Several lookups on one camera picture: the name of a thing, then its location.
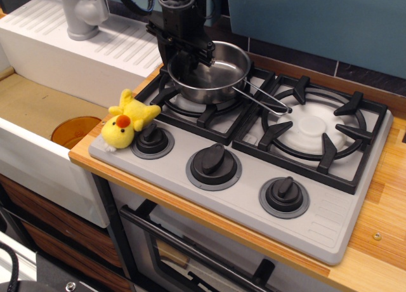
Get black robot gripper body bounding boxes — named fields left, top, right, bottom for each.
left=147, top=0, right=216, bottom=67

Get oven door with black handle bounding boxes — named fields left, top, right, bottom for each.
left=119, top=199, right=333, bottom=291

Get wooden drawer fronts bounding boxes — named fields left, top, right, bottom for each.
left=1, top=176, right=134, bottom=291

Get teal wall cabinet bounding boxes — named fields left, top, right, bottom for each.
left=101, top=0, right=406, bottom=80

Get black right burner grate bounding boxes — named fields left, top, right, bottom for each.
left=232, top=75, right=393, bottom=195

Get black braided cable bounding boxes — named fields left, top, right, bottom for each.
left=0, top=241, right=20, bottom=292

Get stainless steel pan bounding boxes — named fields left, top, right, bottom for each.
left=167, top=41, right=291, bottom=116

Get white toy sink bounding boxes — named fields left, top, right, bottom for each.
left=1, top=0, right=161, bottom=228

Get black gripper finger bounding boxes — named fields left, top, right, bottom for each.
left=178, top=51, right=199, bottom=79

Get black left stove knob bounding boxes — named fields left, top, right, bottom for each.
left=130, top=123, right=174, bottom=160

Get black stove knob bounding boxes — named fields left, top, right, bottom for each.
left=130, top=123, right=174, bottom=160
left=259, top=176, right=310, bottom=220
left=186, top=143, right=242, bottom=192

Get black burner grate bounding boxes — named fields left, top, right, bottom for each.
left=232, top=75, right=393, bottom=195
left=135, top=67, right=272, bottom=146

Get grey toy faucet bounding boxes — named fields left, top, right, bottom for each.
left=62, top=0, right=108, bottom=41

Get black left burner grate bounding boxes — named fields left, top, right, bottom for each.
left=135, top=67, right=272, bottom=146

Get grey toy stove top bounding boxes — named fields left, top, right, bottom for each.
left=89, top=62, right=374, bottom=265

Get orange sink drain plug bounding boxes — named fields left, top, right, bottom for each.
left=51, top=116, right=101, bottom=149

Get yellow stuffed duck toy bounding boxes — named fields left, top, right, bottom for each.
left=101, top=89, right=161, bottom=152

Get black right stove knob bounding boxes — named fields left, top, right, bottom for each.
left=259, top=176, right=310, bottom=220

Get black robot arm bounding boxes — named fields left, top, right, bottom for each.
left=121, top=0, right=215, bottom=76

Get black middle stove knob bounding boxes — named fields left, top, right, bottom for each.
left=186, top=143, right=242, bottom=192

